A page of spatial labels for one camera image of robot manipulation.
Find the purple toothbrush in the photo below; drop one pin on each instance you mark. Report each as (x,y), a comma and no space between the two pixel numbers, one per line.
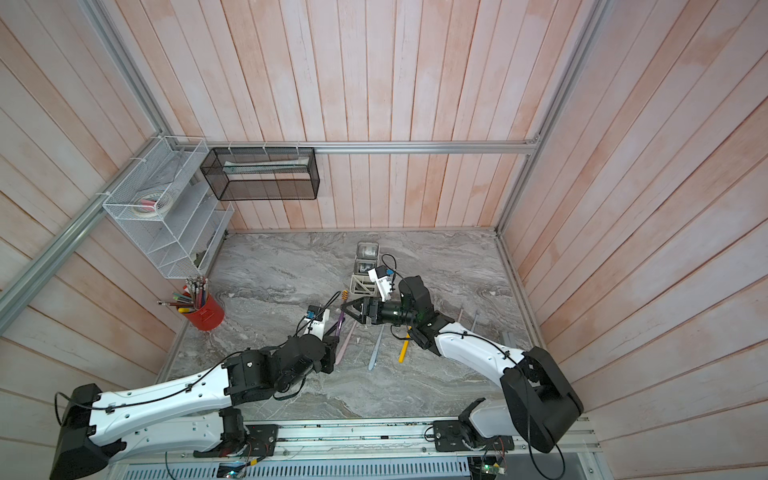
(339,323)

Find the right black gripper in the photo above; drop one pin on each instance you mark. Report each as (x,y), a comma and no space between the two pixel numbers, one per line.
(369,312)

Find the horizontal aluminium wall rail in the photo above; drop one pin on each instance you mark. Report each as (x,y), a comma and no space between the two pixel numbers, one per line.
(383,147)

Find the white wire mesh shelf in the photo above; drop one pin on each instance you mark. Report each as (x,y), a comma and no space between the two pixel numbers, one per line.
(185,239)

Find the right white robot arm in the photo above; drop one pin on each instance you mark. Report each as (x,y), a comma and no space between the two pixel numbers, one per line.
(540,405)

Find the left aluminium wall rail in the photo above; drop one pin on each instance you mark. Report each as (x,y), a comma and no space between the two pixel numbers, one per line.
(25,286)

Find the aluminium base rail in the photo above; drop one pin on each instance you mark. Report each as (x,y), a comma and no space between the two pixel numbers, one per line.
(405,448)

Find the pens in red cup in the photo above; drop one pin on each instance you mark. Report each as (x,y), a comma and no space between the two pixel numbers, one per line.
(191,299)

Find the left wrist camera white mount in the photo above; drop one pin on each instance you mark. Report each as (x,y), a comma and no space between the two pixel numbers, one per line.
(316,319)

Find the tape roll on shelf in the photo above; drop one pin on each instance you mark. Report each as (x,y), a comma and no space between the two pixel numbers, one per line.
(150,205)

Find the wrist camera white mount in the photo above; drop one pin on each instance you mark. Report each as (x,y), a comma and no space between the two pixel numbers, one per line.
(382,277)
(316,319)

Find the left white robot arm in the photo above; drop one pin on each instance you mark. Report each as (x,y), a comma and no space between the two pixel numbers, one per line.
(94,423)

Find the yellow toothbrush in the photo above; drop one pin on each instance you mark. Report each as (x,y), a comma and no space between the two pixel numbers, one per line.
(404,349)

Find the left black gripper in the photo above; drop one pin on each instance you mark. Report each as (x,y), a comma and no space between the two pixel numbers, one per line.
(327,365)

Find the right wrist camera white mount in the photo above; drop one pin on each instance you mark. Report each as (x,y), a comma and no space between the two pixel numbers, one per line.
(382,277)

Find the pink toothbrush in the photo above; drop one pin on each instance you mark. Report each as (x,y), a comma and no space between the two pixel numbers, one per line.
(344,345)

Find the red pen cup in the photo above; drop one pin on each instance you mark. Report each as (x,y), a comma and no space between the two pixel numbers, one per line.
(208,317)

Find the black wire mesh basket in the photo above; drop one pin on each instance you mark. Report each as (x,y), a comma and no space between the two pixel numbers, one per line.
(262,173)

